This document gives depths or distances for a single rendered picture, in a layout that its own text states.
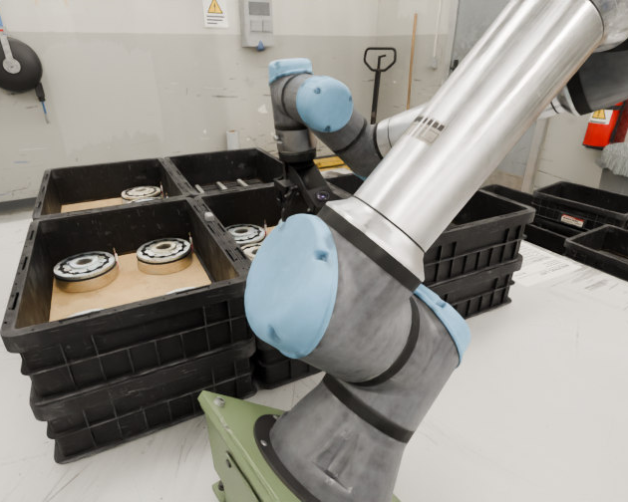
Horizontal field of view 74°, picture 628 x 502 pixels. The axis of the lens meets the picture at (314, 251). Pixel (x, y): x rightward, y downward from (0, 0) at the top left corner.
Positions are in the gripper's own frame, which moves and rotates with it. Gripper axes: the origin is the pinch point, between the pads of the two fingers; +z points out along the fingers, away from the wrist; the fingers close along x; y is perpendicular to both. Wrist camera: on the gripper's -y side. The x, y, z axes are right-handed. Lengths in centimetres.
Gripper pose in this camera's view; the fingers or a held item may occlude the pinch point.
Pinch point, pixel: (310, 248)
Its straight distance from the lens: 84.7
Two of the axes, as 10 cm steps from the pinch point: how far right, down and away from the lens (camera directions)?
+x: -8.9, 2.7, -3.7
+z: 0.7, 8.7, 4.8
